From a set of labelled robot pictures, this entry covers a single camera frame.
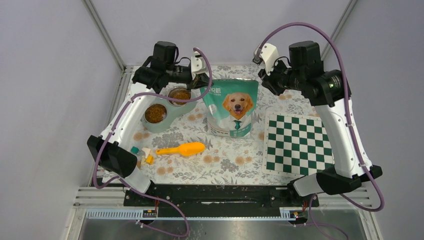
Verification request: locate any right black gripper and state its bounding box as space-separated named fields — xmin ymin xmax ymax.
xmin=258 ymin=56 xmax=305 ymax=96

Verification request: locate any green dog food bag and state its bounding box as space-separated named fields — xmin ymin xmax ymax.
xmin=202 ymin=78 xmax=259 ymax=138

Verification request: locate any orange plastic scoop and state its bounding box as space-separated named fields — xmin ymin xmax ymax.
xmin=155 ymin=142 xmax=206 ymax=157

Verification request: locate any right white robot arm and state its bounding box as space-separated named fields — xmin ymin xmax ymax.
xmin=255 ymin=40 xmax=383 ymax=206

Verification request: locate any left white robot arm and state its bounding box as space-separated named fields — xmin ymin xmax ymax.
xmin=87 ymin=41 xmax=213 ymax=206

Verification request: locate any green double pet bowl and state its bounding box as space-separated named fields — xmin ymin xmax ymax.
xmin=141 ymin=86 xmax=197 ymax=134

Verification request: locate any green white chessboard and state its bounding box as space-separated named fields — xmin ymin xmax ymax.
xmin=262 ymin=111 xmax=334 ymax=179

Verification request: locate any floral tablecloth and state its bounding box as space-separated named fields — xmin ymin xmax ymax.
xmin=128 ymin=86 xmax=320 ymax=186

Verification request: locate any white toy block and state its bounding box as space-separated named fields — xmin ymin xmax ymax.
xmin=141 ymin=147 xmax=151 ymax=159

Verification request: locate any yellow toy block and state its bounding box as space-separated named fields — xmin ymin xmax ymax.
xmin=145 ymin=155 xmax=154 ymax=165

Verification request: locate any teal toy block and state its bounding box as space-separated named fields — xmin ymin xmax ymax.
xmin=130 ymin=146 xmax=140 ymax=155

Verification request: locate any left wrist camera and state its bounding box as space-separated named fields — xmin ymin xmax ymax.
xmin=190 ymin=50 xmax=208 ymax=79

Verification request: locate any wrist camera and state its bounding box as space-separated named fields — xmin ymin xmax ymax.
xmin=190 ymin=50 xmax=208 ymax=79
xmin=252 ymin=43 xmax=279 ymax=76

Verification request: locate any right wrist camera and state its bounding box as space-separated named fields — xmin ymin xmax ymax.
xmin=252 ymin=43 xmax=279 ymax=76

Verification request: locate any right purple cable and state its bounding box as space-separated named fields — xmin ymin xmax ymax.
xmin=253 ymin=22 xmax=386 ymax=240

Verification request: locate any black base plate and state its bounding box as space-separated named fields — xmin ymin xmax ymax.
xmin=123 ymin=182 xmax=320 ymax=218

